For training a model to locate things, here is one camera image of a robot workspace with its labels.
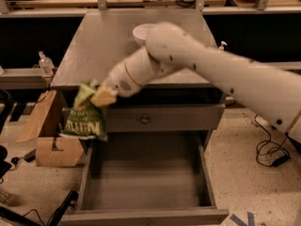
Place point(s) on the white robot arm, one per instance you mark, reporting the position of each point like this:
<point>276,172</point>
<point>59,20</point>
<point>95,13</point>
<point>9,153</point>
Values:
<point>272,93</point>

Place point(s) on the white ceramic bowl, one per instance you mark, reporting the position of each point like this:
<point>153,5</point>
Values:
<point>140,33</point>

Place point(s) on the open grey middle drawer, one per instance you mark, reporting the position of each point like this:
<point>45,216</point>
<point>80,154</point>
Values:
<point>146,179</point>

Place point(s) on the black bar on floor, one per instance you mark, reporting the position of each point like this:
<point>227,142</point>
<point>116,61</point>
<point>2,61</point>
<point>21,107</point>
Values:
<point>60,210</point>

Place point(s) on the clear sanitizer bottle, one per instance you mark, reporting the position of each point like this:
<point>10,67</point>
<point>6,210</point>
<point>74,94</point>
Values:
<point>45,63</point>

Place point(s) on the green jalapeno chip bag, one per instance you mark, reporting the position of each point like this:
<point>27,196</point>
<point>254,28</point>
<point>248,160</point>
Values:
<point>85,120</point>

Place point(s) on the brown cardboard box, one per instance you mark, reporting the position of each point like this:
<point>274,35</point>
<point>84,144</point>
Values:
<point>52,150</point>

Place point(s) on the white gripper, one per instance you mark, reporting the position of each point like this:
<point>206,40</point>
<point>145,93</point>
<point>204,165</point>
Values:
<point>120,80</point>

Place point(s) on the grey wooden cabinet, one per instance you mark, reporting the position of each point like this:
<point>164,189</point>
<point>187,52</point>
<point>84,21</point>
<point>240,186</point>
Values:
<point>105,37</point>

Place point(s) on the closed grey top drawer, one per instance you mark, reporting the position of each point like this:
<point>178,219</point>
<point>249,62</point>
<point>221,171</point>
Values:
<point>163,118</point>

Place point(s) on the white pump bottle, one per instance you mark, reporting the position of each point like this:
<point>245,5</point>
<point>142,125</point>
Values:
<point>222,46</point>

